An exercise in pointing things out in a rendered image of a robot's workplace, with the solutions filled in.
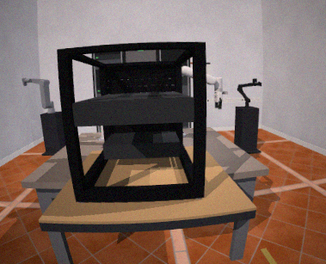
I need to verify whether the tan wooden board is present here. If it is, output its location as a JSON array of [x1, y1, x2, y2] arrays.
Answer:
[[39, 150, 256, 224]]

